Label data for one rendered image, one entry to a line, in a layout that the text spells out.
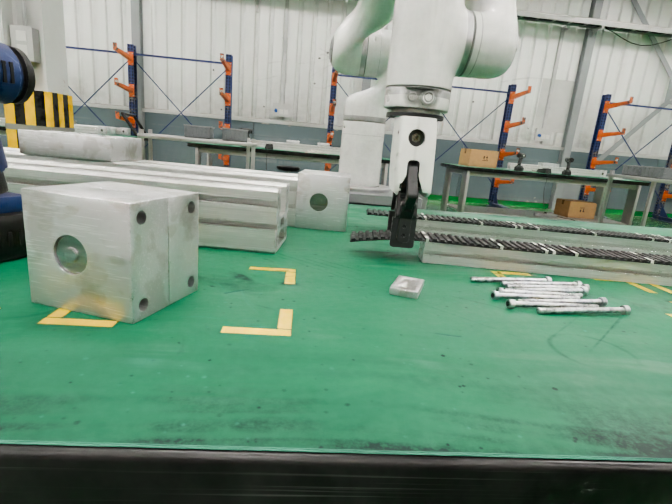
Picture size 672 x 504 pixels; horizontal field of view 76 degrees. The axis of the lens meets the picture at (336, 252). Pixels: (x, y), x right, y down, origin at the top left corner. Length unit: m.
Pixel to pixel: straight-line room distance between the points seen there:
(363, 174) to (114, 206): 0.92
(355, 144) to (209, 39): 7.51
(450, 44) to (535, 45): 8.87
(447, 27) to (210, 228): 0.38
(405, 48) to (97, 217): 0.39
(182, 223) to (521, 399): 0.30
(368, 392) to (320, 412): 0.04
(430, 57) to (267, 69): 7.88
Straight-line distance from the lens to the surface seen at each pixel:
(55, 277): 0.41
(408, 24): 0.58
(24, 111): 3.90
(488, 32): 0.60
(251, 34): 8.52
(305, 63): 8.39
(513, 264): 0.63
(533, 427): 0.29
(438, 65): 0.57
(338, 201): 0.74
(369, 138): 1.20
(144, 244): 0.36
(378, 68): 1.23
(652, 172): 4.77
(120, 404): 0.28
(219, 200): 0.59
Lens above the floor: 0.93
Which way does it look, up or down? 14 degrees down
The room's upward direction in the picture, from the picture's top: 5 degrees clockwise
